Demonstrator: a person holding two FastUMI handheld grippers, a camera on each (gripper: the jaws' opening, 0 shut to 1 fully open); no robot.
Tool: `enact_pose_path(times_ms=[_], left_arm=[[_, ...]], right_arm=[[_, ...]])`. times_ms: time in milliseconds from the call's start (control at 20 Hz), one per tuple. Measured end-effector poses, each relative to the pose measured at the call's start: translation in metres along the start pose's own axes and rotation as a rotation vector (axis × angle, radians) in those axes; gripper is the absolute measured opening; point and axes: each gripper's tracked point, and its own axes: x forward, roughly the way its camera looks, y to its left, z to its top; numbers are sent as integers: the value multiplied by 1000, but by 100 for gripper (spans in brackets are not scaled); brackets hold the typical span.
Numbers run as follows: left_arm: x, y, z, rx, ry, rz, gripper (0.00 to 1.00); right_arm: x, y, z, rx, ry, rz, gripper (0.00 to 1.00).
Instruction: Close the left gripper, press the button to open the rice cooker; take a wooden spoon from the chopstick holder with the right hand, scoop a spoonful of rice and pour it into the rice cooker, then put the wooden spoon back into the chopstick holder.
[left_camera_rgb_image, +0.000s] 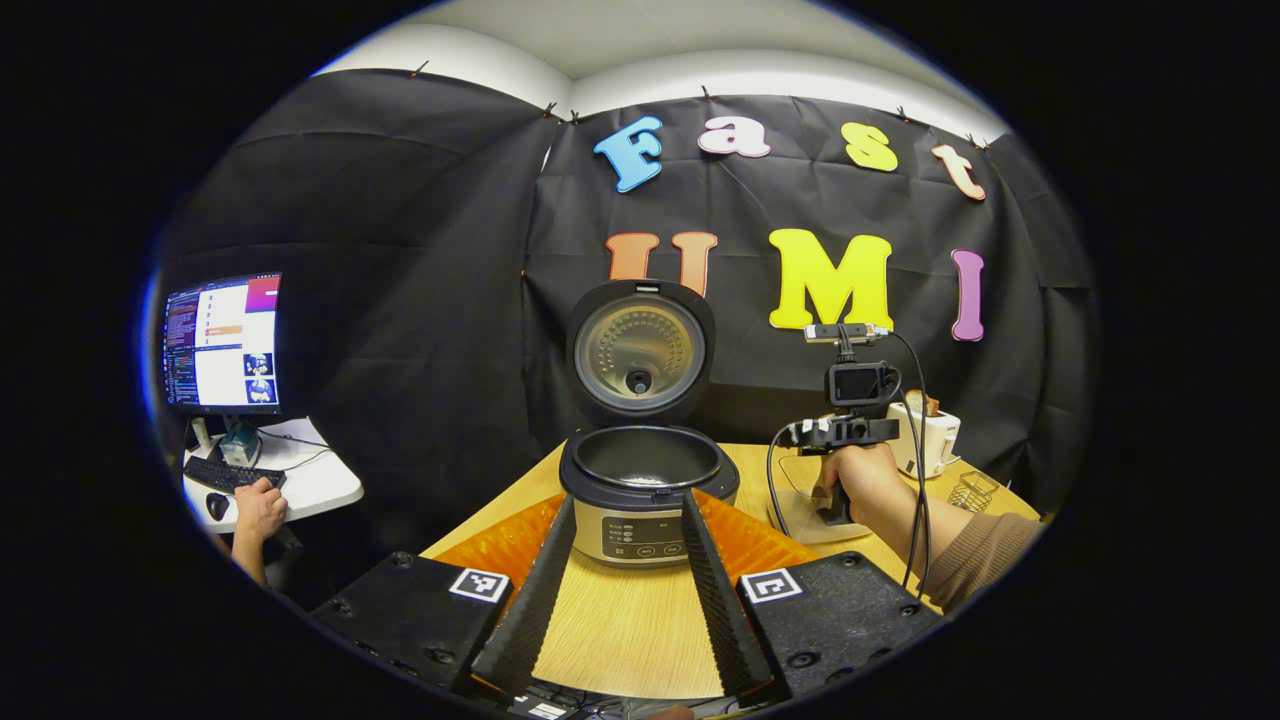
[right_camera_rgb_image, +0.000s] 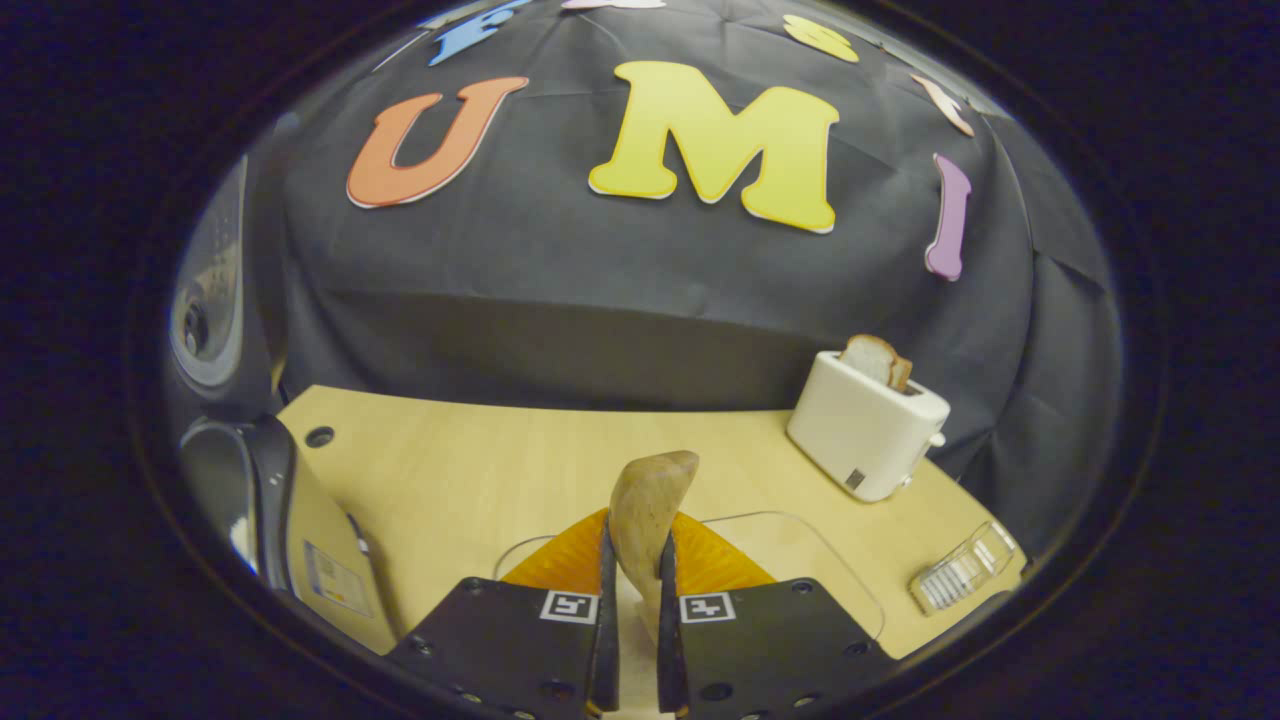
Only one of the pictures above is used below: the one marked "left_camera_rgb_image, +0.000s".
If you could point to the black backdrop cloth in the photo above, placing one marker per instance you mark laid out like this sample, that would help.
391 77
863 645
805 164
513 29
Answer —
400 300

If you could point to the white toaster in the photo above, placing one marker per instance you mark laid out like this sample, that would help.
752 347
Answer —
935 445

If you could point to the small white cup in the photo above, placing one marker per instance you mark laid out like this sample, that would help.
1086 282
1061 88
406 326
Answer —
200 435

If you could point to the computer monitor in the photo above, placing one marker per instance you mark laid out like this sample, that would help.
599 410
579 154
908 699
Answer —
225 345

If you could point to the small teal box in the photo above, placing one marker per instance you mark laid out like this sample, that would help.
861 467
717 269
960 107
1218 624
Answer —
242 445

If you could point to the clear plastic rice container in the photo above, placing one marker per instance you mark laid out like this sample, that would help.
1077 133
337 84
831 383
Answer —
795 515

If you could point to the black computer mouse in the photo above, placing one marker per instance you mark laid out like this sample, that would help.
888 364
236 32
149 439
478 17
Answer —
217 506

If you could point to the black keyboard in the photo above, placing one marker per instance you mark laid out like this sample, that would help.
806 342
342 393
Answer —
225 473

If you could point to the white side desk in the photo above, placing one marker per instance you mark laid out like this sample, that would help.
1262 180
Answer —
320 485

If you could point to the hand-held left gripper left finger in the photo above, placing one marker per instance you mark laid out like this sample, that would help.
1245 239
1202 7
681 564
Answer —
530 620

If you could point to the toasted bread slice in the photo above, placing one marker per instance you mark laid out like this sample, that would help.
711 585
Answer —
922 404

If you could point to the dark grey rice cooker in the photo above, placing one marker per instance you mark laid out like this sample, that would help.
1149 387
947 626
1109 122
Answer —
640 350

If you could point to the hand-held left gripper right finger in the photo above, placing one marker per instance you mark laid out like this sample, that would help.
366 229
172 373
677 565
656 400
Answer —
715 610

